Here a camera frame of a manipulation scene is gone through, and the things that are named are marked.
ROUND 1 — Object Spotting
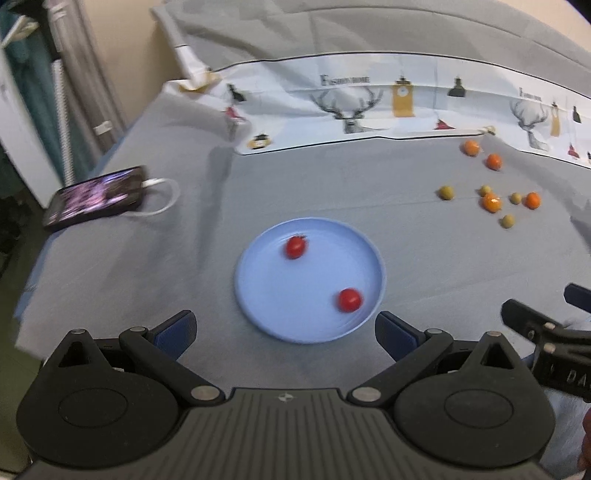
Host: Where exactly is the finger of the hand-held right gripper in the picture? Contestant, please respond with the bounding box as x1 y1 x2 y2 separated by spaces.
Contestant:
502 299 591 357
564 284 591 308

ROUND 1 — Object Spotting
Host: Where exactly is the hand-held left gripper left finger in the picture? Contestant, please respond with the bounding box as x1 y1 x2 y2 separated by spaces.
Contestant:
41 310 227 408

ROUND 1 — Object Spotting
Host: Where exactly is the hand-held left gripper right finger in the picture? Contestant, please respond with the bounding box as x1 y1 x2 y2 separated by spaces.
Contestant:
346 311 536 408

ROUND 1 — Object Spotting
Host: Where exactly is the light blue round plate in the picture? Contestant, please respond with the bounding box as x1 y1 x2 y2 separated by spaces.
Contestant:
234 218 387 344

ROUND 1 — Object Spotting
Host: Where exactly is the red cherry tomato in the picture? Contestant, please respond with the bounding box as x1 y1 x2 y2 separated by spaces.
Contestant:
338 288 363 313
285 234 308 260

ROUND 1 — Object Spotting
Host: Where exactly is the grey blanket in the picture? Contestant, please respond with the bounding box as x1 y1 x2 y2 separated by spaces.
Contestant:
14 83 591 370

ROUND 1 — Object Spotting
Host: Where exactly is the black smartphone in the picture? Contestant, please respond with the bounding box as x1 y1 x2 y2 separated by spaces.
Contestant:
42 166 148 233

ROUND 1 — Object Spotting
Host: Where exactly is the white patterned pole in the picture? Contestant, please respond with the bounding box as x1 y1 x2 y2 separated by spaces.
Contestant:
52 60 77 185

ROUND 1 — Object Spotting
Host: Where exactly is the white deer printed cloth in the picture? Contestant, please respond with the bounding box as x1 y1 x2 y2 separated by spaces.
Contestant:
164 44 591 169

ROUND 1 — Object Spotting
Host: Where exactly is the white cabinet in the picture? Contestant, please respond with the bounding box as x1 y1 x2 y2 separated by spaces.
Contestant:
0 51 58 208

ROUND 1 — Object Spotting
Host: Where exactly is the grey curtain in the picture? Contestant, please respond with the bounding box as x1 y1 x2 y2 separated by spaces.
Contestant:
46 0 127 158

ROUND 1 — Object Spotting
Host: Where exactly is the grey quilt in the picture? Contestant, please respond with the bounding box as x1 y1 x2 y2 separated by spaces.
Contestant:
150 0 591 100

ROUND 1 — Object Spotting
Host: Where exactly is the teal curtain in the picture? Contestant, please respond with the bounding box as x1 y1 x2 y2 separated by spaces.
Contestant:
0 0 63 167

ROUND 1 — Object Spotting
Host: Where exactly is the white charging cable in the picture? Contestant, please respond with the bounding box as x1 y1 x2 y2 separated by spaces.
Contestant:
122 178 181 217

